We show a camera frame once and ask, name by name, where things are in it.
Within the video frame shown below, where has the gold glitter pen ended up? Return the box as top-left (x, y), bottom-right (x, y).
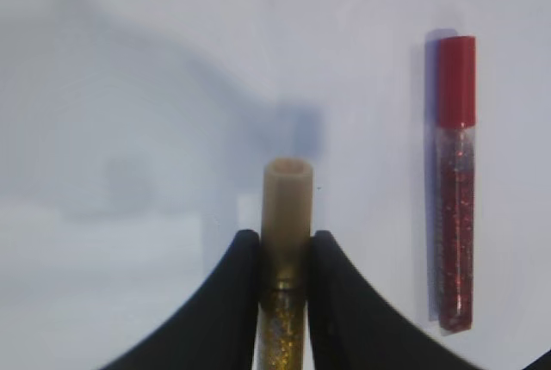
top-left (257, 157), bottom-right (313, 369)

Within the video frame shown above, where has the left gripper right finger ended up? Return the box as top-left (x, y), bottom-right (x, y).
top-left (307, 231), bottom-right (475, 369)

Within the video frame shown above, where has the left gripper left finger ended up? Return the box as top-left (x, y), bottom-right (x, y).
top-left (105, 230), bottom-right (260, 369)

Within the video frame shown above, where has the red glitter pen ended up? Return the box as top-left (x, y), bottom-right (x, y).
top-left (433, 35), bottom-right (476, 335)

